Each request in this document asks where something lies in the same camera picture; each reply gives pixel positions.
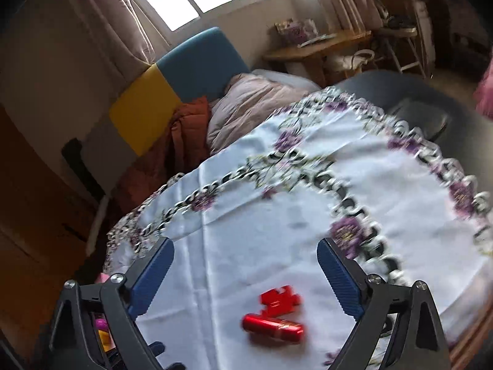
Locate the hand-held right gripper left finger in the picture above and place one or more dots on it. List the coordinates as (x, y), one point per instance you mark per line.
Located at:
(150, 277)

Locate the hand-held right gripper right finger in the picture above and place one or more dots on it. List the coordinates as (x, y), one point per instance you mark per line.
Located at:
(341, 281)

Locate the red jigsaw-shaped toy piece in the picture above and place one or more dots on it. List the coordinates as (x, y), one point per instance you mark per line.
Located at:
(277, 300)

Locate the magenta round plastic toy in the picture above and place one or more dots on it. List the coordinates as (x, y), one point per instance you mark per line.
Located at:
(101, 323)

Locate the orange plastic toy block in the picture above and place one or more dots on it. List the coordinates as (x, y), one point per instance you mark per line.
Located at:
(104, 339)

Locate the shiny red cylinder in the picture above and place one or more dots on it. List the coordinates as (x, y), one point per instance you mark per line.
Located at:
(269, 325)

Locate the white chair armrest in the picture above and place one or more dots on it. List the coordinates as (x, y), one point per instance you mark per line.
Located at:
(96, 223)

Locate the white embroidered floral tablecloth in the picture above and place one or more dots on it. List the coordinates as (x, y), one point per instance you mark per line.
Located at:
(269, 239)

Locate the wooden panelled wardrobe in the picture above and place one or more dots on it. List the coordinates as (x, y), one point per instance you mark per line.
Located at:
(30, 200)

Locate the rust brown quilted blanket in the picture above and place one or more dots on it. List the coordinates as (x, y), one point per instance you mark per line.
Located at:
(185, 135)

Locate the multicolour bed headboard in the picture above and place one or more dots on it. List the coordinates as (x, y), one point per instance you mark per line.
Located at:
(146, 100)

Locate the pale pink duvet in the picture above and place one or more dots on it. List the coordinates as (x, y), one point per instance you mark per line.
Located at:
(246, 104)

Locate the white bag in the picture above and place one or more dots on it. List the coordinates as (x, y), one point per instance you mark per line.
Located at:
(346, 63)

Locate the wooden side table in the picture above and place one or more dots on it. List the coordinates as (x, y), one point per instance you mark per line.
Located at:
(308, 52)

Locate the pink cloth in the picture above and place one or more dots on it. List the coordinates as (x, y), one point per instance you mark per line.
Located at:
(484, 92)

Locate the white flat book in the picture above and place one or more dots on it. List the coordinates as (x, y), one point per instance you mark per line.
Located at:
(317, 40)

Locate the purple patterned box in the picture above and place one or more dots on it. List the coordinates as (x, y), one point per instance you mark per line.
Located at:
(296, 31)

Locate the folding chair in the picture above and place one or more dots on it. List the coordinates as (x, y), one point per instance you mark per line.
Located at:
(400, 31)

